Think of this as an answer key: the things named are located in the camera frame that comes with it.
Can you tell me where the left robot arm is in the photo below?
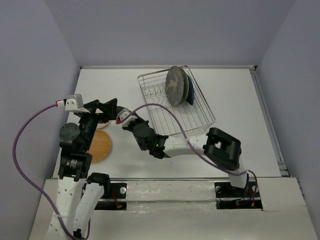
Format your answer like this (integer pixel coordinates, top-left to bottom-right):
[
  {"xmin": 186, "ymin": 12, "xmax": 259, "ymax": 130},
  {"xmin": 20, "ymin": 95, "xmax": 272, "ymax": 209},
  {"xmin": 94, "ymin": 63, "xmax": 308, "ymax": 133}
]
[{"xmin": 44, "ymin": 94, "xmax": 118, "ymax": 240}]

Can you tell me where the purple cable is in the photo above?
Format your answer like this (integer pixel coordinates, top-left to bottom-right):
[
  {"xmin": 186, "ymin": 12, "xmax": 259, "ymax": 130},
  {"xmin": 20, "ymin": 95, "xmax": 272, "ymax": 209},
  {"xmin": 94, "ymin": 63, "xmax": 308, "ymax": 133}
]
[
  {"xmin": 117, "ymin": 103, "xmax": 258, "ymax": 203},
  {"xmin": 12, "ymin": 101, "xmax": 92, "ymax": 238}
]

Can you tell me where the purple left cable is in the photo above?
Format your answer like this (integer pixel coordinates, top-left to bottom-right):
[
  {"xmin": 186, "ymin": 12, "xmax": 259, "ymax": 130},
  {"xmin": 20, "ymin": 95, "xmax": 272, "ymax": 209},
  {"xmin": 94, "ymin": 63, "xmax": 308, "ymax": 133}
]
[{"xmin": 12, "ymin": 101, "xmax": 92, "ymax": 238}]

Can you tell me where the black round plate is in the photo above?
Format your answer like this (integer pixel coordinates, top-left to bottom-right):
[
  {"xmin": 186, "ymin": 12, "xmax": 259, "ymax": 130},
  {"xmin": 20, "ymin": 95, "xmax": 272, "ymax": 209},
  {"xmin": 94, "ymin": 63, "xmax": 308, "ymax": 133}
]
[{"xmin": 116, "ymin": 106, "xmax": 131, "ymax": 118}]

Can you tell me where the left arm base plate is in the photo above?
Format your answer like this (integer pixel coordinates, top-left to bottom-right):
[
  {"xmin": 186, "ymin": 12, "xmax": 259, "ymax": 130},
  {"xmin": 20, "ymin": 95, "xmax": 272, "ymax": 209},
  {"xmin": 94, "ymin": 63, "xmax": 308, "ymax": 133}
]
[{"xmin": 95, "ymin": 182, "xmax": 127, "ymax": 211}]

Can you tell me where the steel wire dish rack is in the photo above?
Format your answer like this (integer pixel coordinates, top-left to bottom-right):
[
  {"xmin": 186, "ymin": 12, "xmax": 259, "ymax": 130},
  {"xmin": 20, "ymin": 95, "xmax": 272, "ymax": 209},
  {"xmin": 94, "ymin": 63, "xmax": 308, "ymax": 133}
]
[{"xmin": 137, "ymin": 65, "xmax": 216, "ymax": 136}]

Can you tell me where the cream plate with black mark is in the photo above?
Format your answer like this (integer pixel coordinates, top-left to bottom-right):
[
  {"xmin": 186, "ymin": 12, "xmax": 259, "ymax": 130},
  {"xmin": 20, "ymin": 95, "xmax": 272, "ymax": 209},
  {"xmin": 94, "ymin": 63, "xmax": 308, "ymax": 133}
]
[{"xmin": 95, "ymin": 109, "xmax": 110, "ymax": 129}]

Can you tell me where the teal flower plate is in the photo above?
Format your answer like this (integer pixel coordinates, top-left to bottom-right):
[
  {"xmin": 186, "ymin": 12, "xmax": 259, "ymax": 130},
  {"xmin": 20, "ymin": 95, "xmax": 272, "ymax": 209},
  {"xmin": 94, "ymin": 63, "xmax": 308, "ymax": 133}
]
[{"xmin": 182, "ymin": 69, "xmax": 189, "ymax": 102}]

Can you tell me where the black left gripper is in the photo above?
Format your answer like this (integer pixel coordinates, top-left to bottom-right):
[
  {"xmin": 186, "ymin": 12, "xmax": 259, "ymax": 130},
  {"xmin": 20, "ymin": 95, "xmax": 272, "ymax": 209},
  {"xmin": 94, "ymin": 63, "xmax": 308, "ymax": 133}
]
[{"xmin": 78, "ymin": 97, "xmax": 118, "ymax": 150}]

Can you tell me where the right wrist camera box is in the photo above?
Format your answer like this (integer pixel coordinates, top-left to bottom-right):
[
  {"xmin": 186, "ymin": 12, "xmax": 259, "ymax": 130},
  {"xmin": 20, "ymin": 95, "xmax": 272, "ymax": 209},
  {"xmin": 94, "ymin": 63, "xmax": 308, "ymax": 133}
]
[{"xmin": 116, "ymin": 111, "xmax": 138, "ymax": 127}]

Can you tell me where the grey deer plate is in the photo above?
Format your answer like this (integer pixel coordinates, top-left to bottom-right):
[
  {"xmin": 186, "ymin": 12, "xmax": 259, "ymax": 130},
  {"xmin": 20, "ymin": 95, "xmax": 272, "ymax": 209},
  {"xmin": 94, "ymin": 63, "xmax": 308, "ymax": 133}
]
[{"xmin": 165, "ymin": 65, "xmax": 184, "ymax": 106}]

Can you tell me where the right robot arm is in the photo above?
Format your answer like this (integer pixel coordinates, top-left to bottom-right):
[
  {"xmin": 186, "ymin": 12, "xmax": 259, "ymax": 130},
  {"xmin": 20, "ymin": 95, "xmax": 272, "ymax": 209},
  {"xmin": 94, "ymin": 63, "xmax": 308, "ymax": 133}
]
[{"xmin": 117, "ymin": 115, "xmax": 249, "ymax": 196}]

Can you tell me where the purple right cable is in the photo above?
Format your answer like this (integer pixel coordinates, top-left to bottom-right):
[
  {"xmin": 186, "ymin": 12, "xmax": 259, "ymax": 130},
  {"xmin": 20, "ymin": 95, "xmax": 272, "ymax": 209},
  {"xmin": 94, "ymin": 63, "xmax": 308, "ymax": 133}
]
[{"xmin": 117, "ymin": 103, "xmax": 258, "ymax": 203}]

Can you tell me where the round bamboo wooden plate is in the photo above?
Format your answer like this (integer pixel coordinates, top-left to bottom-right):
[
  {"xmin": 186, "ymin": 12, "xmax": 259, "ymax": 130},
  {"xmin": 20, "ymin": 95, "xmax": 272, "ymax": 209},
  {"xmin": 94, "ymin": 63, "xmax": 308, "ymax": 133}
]
[{"xmin": 87, "ymin": 129, "xmax": 112, "ymax": 163}]

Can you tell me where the dark blue patterned plate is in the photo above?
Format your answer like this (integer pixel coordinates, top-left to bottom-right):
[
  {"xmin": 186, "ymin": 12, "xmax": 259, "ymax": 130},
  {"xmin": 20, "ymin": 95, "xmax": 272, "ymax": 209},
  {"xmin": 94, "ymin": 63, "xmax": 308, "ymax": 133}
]
[{"xmin": 186, "ymin": 75, "xmax": 195, "ymax": 106}]

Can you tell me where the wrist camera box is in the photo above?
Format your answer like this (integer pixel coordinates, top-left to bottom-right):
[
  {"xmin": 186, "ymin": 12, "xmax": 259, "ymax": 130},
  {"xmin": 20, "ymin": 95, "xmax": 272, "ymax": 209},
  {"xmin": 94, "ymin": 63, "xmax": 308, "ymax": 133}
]
[
  {"xmin": 116, "ymin": 111, "xmax": 138, "ymax": 127},
  {"xmin": 56, "ymin": 94, "xmax": 89, "ymax": 113}
]

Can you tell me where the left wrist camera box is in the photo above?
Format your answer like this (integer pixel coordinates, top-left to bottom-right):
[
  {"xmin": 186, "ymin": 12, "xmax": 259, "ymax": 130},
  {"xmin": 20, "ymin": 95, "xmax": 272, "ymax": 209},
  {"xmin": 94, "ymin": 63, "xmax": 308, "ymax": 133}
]
[{"xmin": 56, "ymin": 94, "xmax": 89, "ymax": 113}]

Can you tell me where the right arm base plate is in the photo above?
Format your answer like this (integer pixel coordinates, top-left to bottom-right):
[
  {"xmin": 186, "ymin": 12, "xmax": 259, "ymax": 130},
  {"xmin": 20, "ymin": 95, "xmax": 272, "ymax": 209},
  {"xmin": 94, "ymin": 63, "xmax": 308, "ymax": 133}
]
[{"xmin": 214, "ymin": 181, "xmax": 263, "ymax": 210}]

